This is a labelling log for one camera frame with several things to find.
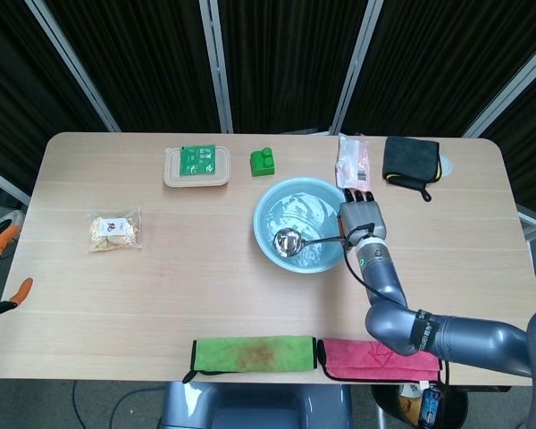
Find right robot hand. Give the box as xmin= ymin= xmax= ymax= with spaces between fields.
xmin=338 ymin=187 xmax=389 ymax=248

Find stainless steel ladle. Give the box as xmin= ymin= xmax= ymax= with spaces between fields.
xmin=272 ymin=227 xmax=348 ymax=259

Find light blue plastic basin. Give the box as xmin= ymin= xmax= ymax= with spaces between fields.
xmin=253 ymin=177 xmax=356 ymax=274

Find pink and white plastic packet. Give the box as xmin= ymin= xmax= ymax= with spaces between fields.
xmin=334 ymin=133 xmax=371 ymax=189

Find dark grey cloth yellow trim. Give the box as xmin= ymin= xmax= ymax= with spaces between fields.
xmin=381 ymin=136 xmax=442 ymax=202

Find green toy building block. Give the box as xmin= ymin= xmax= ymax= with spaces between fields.
xmin=248 ymin=147 xmax=277 ymax=178

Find pink microfibre towel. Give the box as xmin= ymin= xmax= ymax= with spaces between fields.
xmin=315 ymin=338 xmax=443 ymax=383

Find green printed packet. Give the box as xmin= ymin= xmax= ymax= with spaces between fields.
xmin=178 ymin=143 xmax=217 ymax=177

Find green microfibre towel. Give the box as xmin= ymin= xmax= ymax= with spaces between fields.
xmin=181 ymin=334 xmax=318 ymax=384

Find black round bin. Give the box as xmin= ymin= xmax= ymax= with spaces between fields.
xmin=370 ymin=382 xmax=470 ymax=429

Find beige lidded food box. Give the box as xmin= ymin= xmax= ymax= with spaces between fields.
xmin=162 ymin=146 xmax=232 ymax=189

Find grey robot torso base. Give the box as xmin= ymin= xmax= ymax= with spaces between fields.
xmin=158 ymin=382 xmax=354 ymax=429

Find clear bag of snacks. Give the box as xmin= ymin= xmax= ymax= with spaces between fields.
xmin=87 ymin=207 xmax=144 ymax=254

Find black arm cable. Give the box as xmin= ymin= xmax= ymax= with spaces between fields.
xmin=337 ymin=223 xmax=413 ymax=310

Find black velcro arm strap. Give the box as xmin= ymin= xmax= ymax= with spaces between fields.
xmin=408 ymin=307 xmax=438 ymax=358

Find grey partition post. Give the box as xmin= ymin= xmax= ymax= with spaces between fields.
xmin=24 ymin=0 xmax=121 ymax=133
xmin=329 ymin=0 xmax=384 ymax=135
xmin=199 ymin=0 xmax=234 ymax=134
xmin=462 ymin=33 xmax=536 ymax=138

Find orange handled clamp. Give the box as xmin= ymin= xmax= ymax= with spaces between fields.
xmin=0 ymin=276 xmax=35 ymax=321
xmin=0 ymin=223 xmax=22 ymax=269

